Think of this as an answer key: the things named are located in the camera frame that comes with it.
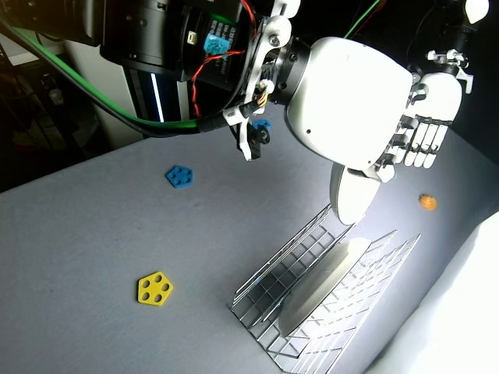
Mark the thin green cable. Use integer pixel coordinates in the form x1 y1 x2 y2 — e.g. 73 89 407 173
343 0 385 39

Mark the silver wire dish rack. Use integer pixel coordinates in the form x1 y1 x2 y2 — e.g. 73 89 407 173
228 197 422 371

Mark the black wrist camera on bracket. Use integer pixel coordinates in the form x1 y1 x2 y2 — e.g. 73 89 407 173
232 112 273 163

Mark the white robot column blue strip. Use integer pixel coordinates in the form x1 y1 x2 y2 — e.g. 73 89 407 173
64 38 192 151

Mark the blue pentagon block with holes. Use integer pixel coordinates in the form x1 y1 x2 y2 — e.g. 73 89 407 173
165 165 196 190

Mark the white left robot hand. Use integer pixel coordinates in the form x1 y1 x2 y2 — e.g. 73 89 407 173
405 72 464 169

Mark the orange swirl cookie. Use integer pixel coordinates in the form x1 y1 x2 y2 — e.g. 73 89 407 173
418 193 438 212

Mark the yellow pentagon block with holes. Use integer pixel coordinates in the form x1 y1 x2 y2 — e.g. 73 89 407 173
136 271 175 307

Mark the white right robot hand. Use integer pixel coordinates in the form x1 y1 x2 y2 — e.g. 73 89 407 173
285 37 421 185

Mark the white plate dark rim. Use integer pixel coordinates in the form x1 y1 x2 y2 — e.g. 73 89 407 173
278 238 372 338
329 162 382 227

